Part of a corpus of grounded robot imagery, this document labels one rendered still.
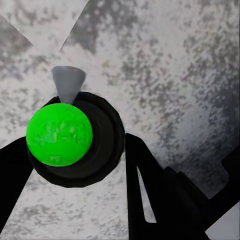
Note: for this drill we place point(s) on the insectifuge atomizer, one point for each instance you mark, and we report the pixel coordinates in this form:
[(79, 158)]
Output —
[(77, 138)]

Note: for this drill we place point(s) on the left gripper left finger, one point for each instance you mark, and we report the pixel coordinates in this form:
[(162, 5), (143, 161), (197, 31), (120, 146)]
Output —
[(15, 169)]

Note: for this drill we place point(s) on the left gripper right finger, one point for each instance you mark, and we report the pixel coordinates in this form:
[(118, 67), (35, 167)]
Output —
[(174, 219)]

